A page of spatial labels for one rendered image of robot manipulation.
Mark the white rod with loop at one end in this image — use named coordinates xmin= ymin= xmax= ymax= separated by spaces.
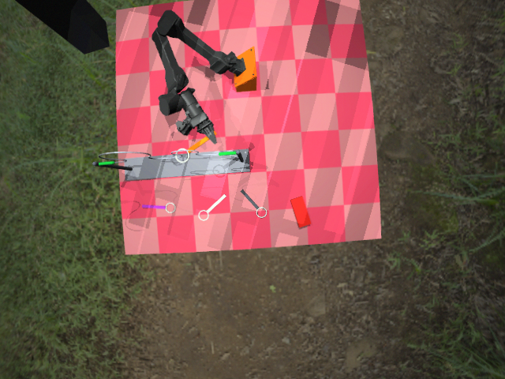
xmin=199 ymin=194 xmax=226 ymax=220

